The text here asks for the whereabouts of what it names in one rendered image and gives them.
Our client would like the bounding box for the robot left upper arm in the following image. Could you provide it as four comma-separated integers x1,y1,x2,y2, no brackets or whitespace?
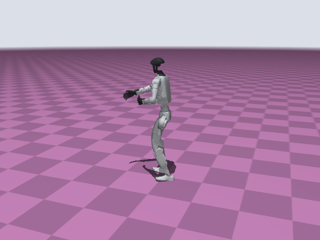
150,78,161,104

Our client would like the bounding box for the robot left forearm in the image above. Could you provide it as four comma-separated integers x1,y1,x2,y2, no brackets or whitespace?
142,97,152,105

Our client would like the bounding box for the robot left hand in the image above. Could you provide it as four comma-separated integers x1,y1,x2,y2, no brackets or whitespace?
137,95,146,105

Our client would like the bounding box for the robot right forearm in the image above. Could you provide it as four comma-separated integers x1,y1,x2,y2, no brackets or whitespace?
136,84,152,95

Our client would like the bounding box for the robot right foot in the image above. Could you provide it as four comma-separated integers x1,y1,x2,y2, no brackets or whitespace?
152,167,165,173

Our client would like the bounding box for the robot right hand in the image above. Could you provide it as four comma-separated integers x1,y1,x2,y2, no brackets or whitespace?
123,89,139,100

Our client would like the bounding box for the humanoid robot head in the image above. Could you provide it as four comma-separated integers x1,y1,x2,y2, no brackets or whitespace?
150,57,166,76

